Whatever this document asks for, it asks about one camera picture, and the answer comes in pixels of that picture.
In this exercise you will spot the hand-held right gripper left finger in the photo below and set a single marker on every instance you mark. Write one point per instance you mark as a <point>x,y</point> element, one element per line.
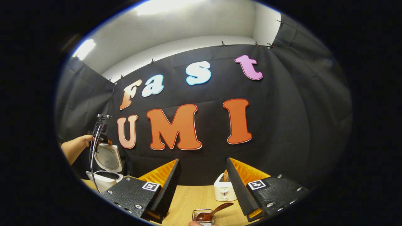
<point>168,194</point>

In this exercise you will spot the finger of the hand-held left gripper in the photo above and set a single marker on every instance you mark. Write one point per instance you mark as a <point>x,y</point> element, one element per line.
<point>107,142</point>

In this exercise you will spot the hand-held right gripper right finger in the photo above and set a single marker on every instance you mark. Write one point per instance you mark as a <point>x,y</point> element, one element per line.
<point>243,194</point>

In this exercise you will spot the white rice cooker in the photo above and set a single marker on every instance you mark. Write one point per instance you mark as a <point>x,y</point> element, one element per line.
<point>108,158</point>

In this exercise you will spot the brown wooden spoon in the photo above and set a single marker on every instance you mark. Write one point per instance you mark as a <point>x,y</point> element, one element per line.
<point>220,207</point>

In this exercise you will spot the white toaster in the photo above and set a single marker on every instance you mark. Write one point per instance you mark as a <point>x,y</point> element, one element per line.
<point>223,191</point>

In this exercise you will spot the toasted bread slice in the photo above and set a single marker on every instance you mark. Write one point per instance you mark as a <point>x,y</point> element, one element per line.
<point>225,175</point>

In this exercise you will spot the ceiling light panel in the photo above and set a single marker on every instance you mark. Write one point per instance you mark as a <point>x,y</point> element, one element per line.
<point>84,48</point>

